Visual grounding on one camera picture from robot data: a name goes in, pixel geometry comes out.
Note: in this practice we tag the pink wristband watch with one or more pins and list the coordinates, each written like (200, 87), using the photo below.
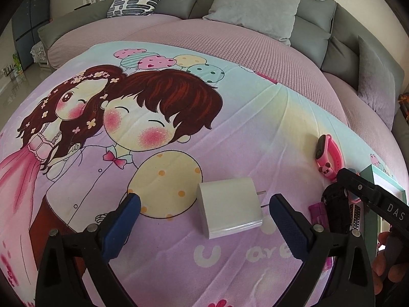
(329, 156)

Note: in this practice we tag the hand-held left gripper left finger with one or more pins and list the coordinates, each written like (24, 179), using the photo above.
(123, 217)

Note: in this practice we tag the printed cartoon blanket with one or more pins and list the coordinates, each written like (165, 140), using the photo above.
(255, 118)

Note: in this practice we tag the white charger plug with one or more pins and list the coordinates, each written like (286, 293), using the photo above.
(227, 208)

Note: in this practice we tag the person's right hand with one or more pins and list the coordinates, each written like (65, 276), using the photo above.
(380, 262)

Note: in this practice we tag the black toy car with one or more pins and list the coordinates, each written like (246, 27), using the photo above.
(334, 204)

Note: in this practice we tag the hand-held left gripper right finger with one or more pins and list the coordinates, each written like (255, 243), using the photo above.
(289, 224)

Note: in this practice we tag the blue grey cabinet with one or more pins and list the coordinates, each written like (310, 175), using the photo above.
(28, 22)

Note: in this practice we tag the purple grey cushion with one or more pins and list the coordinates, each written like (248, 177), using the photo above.
(374, 83)

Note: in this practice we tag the grey sofa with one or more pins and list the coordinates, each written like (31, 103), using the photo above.
(319, 28)

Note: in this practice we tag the plain grey cushion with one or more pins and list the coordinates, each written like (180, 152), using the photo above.
(252, 9)

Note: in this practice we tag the purple sofa cover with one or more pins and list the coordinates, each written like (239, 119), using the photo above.
(239, 48)

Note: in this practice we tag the gold patterned lighter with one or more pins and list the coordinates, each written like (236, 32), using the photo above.
(356, 217)

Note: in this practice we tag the white woven stool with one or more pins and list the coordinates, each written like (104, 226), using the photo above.
(40, 56)

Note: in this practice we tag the purple lighter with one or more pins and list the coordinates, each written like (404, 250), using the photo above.
(317, 211)

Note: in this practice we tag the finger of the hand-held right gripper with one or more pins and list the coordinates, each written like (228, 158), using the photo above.
(377, 201)

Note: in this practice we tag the teal cardboard tray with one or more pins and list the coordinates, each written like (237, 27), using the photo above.
(374, 230)

